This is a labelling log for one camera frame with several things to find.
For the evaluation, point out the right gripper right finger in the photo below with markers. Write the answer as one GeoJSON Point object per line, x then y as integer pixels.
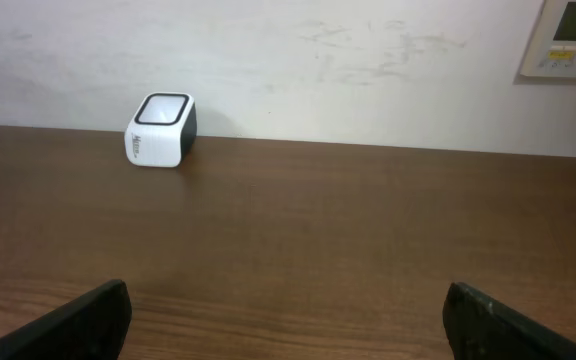
{"type": "Point", "coordinates": [478, 327]}

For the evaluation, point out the beige wall control panel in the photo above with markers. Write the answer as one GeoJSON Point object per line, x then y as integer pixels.
{"type": "Point", "coordinates": [551, 50]}

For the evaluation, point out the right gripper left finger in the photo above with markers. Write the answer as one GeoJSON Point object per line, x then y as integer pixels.
{"type": "Point", "coordinates": [93, 326]}

